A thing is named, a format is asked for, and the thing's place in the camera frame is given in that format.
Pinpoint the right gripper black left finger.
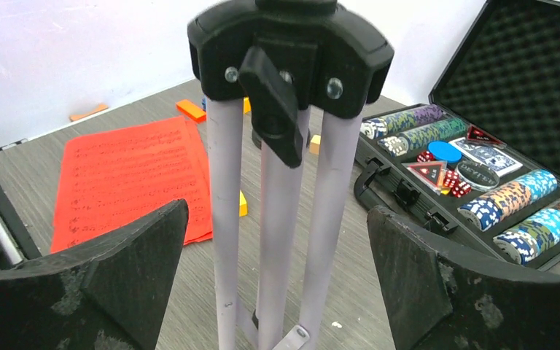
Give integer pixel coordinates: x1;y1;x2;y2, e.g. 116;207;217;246
0;200;189;349

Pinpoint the blue round chip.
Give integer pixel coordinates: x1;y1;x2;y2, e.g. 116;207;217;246
427;141;462;164

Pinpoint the small wooden block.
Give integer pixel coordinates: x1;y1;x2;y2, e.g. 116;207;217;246
309;134;321;155

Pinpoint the yellow grid toy brick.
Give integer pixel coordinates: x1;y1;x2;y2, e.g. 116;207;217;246
243;97;252;114

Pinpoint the red sheet music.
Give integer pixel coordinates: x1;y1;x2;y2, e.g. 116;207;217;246
50;117;213;252

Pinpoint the red triangle token lower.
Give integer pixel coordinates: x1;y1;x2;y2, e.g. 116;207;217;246
402;160;447;194

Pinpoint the silver dealer button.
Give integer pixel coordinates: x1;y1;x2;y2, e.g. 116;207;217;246
455;160;499;192

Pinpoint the black poker chip case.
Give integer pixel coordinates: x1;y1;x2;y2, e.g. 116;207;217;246
354;1;560;271

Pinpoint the small yellow block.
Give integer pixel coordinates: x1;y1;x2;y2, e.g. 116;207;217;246
239;191;248;217

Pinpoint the blue playing card deck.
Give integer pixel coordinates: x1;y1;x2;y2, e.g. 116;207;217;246
449;138;523;177

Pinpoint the red triangle token upper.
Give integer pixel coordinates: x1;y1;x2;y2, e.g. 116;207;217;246
465;124;507;149

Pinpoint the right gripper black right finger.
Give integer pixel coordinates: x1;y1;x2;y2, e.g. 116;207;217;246
367;206;560;349

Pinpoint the lilac tripod music stand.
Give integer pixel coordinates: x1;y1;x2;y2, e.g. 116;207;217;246
187;1;394;349

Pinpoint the red triangle token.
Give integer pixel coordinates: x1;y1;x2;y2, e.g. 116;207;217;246
402;160;447;194
465;124;507;149

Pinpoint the orange flat toy brick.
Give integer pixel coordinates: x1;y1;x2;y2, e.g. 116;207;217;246
176;99;206;124

